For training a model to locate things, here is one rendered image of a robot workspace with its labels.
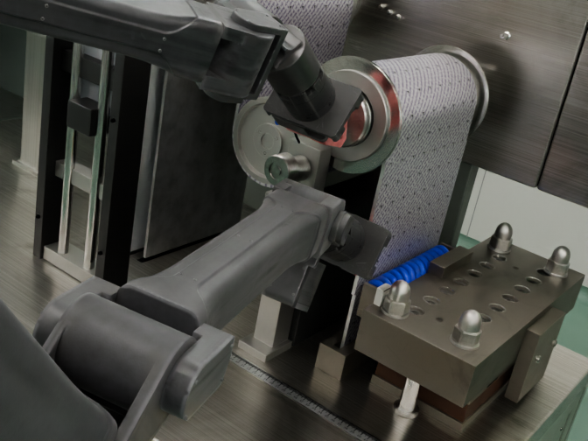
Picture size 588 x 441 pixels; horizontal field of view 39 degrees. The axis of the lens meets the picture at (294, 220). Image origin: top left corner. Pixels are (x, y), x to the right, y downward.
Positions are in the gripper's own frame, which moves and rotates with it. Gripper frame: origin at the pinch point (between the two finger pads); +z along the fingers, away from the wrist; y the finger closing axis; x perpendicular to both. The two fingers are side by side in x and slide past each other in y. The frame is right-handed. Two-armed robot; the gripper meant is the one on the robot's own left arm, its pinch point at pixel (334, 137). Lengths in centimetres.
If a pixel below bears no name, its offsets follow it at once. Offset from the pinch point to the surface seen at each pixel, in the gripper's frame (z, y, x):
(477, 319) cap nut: 12.5, 22.7, -10.3
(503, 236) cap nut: 37.8, 13.4, 8.4
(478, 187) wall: 270, -75, 97
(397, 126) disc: 0.9, 6.1, 4.6
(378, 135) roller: 1.6, 4.1, 3.0
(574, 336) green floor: 257, -4, 49
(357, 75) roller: -2.1, -0.6, 7.7
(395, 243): 19.7, 5.8, -4.2
